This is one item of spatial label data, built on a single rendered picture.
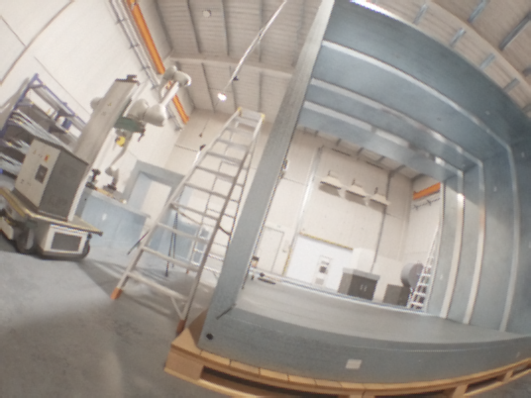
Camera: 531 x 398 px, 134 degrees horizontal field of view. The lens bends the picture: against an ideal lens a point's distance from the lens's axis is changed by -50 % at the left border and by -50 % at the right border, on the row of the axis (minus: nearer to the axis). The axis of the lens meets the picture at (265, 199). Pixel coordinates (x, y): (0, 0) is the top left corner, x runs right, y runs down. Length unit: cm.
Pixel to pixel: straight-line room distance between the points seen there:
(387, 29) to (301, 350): 282
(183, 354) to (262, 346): 34
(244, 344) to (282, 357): 19
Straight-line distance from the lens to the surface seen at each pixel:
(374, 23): 272
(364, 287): 619
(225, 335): 105
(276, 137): 112
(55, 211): 198
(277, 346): 107
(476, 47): 899
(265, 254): 1161
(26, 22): 721
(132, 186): 470
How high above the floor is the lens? 67
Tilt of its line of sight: 14 degrees up
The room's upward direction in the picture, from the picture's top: 19 degrees clockwise
